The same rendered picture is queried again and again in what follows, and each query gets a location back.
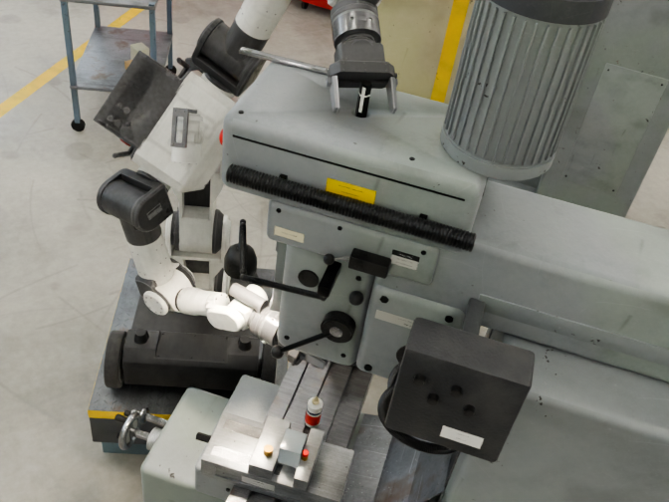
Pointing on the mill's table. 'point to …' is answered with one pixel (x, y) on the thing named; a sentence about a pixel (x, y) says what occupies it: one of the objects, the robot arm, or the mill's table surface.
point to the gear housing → (420, 265)
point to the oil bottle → (314, 412)
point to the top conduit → (350, 207)
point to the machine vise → (241, 443)
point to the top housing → (350, 149)
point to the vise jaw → (259, 464)
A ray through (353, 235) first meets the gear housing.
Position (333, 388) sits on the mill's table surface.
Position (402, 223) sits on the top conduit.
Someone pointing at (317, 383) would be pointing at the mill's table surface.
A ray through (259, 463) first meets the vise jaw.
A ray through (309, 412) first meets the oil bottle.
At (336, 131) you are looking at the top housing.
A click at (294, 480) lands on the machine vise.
